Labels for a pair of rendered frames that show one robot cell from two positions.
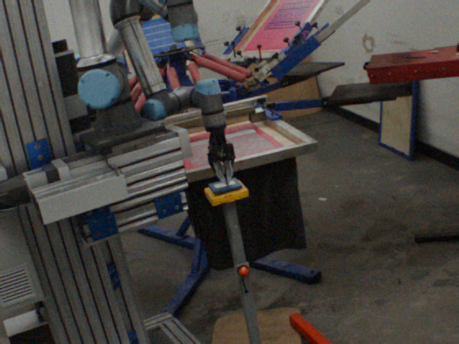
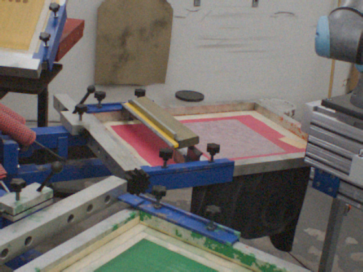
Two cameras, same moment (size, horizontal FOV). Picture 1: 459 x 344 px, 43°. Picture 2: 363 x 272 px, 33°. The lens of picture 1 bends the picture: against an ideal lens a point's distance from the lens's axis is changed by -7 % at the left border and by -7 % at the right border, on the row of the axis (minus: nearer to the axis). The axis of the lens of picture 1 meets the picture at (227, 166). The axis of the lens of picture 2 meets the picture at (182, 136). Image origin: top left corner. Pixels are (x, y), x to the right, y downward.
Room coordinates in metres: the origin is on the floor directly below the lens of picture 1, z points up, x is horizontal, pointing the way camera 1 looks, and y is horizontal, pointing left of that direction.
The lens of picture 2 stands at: (3.41, 1.92, 1.75)
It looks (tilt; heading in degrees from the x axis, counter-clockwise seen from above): 21 degrees down; 250
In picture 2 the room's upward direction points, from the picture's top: 6 degrees clockwise
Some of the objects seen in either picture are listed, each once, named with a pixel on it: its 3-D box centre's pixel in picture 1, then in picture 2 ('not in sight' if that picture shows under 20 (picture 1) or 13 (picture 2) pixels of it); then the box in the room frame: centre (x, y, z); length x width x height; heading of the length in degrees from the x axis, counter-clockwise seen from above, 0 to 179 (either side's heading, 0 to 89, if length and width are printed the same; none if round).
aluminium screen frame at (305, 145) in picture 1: (223, 142); (210, 135); (2.62, 0.00, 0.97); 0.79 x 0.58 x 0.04; 10
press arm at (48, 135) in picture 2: not in sight; (57, 136); (3.17, 0.10, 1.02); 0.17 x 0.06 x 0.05; 10
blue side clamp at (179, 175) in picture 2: not in sight; (187, 173); (2.81, 0.31, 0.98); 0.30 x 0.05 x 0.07; 10
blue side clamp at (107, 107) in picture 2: (268, 117); (118, 113); (2.90, -0.23, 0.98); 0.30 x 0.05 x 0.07; 10
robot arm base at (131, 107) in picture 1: (116, 114); not in sight; (1.88, 0.31, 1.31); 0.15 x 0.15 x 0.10
